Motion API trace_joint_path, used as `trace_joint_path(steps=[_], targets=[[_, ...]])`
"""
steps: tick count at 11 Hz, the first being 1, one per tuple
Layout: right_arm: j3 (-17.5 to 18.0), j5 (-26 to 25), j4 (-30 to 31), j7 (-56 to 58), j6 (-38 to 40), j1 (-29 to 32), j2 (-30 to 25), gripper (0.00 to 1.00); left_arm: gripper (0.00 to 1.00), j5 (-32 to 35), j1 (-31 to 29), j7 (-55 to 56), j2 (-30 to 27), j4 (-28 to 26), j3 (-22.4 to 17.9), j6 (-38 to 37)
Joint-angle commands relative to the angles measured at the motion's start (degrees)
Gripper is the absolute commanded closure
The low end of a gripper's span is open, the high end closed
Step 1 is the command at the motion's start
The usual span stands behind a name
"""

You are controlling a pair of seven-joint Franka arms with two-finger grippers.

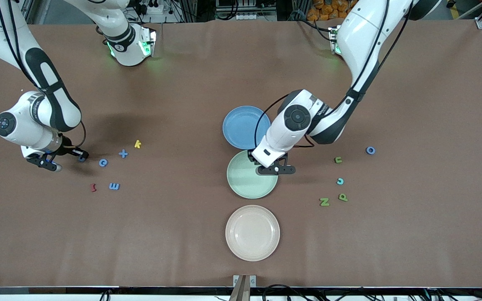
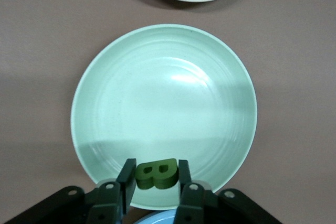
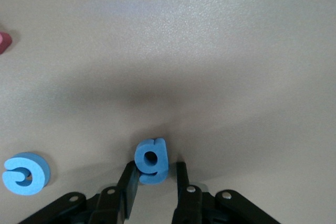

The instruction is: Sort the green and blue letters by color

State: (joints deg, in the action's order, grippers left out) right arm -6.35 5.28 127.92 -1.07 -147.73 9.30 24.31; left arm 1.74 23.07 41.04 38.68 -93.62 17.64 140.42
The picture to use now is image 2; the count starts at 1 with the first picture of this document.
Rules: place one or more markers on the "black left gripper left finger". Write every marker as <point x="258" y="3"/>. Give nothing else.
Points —
<point x="105" y="203"/>

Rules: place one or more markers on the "green round plate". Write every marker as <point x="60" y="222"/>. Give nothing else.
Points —
<point x="162" y="90"/>

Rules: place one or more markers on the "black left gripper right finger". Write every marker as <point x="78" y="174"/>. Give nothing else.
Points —
<point x="194" y="203"/>

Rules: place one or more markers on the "blue round plate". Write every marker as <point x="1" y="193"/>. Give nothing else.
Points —
<point x="160" y="218"/>

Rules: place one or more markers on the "green foam letter B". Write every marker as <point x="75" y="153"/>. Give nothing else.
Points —
<point x="168" y="179"/>

